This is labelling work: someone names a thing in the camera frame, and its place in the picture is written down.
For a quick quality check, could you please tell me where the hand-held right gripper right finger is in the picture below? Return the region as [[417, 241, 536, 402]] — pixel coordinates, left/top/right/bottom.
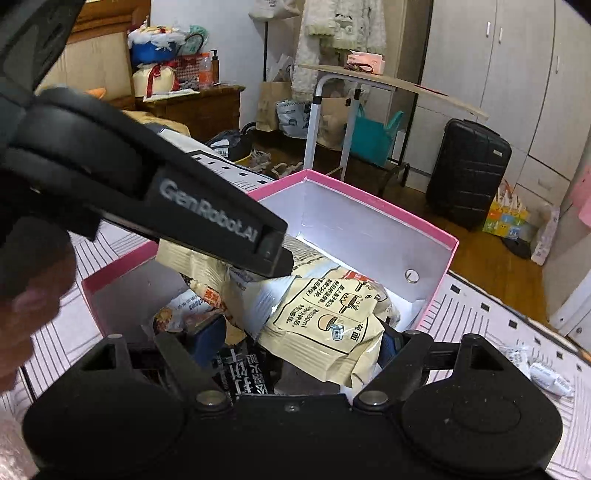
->
[[352, 329, 509, 410]]

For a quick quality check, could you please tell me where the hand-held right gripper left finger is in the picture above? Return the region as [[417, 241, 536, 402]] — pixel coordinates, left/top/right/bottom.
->
[[74, 313, 232, 412]]

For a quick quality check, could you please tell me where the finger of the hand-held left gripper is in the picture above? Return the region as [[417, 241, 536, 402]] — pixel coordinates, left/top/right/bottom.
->
[[203, 229, 295, 280]]

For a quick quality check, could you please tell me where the white orange snack packet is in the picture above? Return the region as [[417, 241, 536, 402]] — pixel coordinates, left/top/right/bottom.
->
[[154, 288, 232, 334]]

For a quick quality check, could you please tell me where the black cracker box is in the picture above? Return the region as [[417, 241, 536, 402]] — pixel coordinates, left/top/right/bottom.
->
[[213, 340, 279, 398]]

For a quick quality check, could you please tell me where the beige drink mix packet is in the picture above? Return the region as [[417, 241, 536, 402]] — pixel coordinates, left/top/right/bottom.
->
[[256, 272, 403, 389], [156, 239, 298, 302]]

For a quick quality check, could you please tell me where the pink cardboard box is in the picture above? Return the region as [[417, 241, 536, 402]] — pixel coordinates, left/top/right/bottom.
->
[[81, 168, 461, 403]]

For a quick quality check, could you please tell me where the person's left hand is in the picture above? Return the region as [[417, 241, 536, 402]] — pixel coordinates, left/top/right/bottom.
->
[[0, 277, 63, 395]]

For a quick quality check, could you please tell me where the wooden headboard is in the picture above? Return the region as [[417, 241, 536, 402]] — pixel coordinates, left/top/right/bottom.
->
[[36, 0, 154, 112]]

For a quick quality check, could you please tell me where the pair of shoes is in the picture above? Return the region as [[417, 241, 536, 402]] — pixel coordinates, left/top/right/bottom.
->
[[248, 149, 303, 180]]

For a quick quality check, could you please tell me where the cream gift box red ribbon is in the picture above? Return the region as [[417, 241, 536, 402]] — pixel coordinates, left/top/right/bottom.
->
[[132, 61, 180, 99]]

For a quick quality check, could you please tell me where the striped bed sheet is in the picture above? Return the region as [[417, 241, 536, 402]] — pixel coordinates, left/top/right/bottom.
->
[[0, 117, 591, 480]]

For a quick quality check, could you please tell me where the wooden nightstand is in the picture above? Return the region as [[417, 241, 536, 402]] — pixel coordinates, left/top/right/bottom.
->
[[137, 87, 246, 145]]

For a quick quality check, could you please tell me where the blue basin with flowers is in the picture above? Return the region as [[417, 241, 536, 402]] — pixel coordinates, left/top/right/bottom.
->
[[127, 24, 186, 66]]

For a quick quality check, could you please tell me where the small white candy packet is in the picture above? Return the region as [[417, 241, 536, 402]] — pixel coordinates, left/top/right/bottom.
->
[[500, 345, 532, 370], [529, 361, 576, 398]]

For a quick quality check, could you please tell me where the red packaging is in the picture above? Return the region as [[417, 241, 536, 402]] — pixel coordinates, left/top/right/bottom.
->
[[177, 52, 214, 92]]

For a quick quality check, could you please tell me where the white plastic bag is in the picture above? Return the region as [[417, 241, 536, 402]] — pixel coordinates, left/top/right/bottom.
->
[[276, 99, 313, 140]]

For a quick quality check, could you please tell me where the large brown paper bag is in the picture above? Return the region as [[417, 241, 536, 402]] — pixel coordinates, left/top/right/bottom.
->
[[318, 96, 352, 151]]

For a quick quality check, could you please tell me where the teal shopping bag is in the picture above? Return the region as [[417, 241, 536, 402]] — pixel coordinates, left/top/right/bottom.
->
[[348, 103, 406, 168]]

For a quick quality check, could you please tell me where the colourful gift bag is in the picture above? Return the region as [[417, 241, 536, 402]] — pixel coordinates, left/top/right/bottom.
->
[[481, 180, 530, 241]]

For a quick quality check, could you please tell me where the black suitcase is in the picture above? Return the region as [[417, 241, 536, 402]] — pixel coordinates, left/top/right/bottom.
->
[[425, 118, 513, 232]]

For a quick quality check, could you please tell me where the white slim box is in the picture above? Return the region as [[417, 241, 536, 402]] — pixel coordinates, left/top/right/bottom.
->
[[530, 207, 561, 267]]

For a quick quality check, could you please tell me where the folding table with white legs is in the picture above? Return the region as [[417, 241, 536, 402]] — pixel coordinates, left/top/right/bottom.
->
[[297, 63, 490, 185]]

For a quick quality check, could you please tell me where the pink pouch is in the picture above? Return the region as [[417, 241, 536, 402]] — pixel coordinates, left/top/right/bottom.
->
[[345, 52, 387, 75]]

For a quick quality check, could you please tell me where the cream fleece garment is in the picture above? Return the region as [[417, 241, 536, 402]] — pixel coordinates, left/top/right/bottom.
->
[[294, 0, 387, 101]]

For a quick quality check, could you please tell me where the pink hanging bag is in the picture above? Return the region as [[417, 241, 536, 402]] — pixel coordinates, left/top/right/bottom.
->
[[567, 164, 591, 217]]

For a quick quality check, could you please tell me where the white wardrobe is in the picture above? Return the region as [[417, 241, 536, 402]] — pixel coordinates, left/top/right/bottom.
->
[[413, 0, 591, 195]]

